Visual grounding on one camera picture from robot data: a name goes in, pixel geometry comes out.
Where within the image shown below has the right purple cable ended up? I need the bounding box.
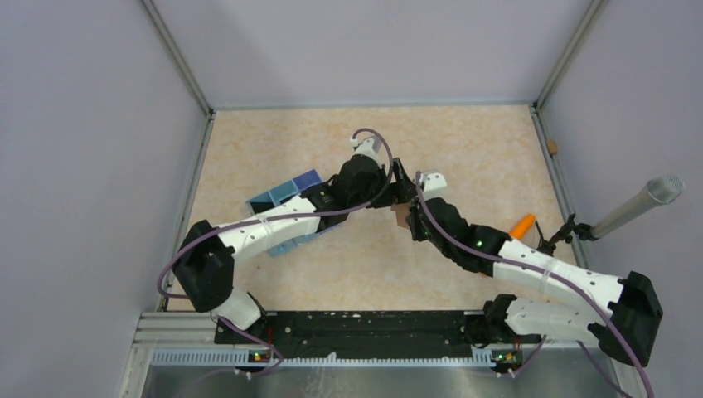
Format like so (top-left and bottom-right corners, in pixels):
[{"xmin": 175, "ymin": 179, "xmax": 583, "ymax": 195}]
[{"xmin": 415, "ymin": 171, "xmax": 655, "ymax": 398}]

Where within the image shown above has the purple blue card box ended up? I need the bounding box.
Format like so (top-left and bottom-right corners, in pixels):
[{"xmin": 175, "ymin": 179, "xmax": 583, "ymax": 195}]
[{"xmin": 292, "ymin": 169, "xmax": 322, "ymax": 192}]

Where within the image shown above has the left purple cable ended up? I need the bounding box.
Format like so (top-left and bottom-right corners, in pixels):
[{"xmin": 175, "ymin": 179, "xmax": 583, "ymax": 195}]
[{"xmin": 156, "ymin": 128, "xmax": 395, "ymax": 380}]

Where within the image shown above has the middle blue card box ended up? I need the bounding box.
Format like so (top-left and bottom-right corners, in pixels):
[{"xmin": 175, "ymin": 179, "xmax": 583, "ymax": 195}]
[{"xmin": 268, "ymin": 180, "xmax": 303, "ymax": 258}]

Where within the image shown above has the silver microphone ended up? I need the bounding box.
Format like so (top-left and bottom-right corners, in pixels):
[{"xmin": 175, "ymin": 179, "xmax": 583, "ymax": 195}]
[{"xmin": 589, "ymin": 174, "xmax": 686, "ymax": 240}]

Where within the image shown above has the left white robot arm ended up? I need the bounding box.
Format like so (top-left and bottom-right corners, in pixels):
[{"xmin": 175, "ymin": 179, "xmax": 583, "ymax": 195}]
[{"xmin": 167, "ymin": 129, "xmax": 405, "ymax": 343}]

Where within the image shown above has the purple cable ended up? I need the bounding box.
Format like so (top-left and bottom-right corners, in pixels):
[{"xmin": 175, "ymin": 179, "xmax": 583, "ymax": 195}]
[
  {"xmin": 156, "ymin": 128, "xmax": 395, "ymax": 380},
  {"xmin": 415, "ymin": 171, "xmax": 655, "ymax": 398}
]

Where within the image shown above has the orange carrot toy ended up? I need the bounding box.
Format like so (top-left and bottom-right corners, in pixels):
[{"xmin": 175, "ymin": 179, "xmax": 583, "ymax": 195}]
[{"xmin": 509, "ymin": 213, "xmax": 536, "ymax": 240}]

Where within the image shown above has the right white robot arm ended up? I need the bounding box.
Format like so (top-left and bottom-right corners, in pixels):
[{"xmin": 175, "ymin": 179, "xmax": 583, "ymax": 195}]
[{"xmin": 407, "ymin": 171, "xmax": 663, "ymax": 366}]

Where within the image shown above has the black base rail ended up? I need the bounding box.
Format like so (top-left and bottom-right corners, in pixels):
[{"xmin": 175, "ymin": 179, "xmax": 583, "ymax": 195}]
[{"xmin": 247, "ymin": 310, "xmax": 541, "ymax": 360}]

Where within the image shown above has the black microphone tripod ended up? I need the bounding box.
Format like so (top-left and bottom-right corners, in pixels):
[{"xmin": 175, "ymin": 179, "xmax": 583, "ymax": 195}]
[{"xmin": 535, "ymin": 213, "xmax": 598, "ymax": 256}]

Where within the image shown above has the small tan block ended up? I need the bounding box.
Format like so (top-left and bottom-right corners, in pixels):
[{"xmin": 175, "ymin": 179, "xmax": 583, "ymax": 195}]
[{"xmin": 545, "ymin": 139, "xmax": 559, "ymax": 156}]

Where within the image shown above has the light blue card box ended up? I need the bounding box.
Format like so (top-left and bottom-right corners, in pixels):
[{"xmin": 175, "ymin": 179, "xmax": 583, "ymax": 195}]
[{"xmin": 245, "ymin": 190, "xmax": 283, "ymax": 215}]

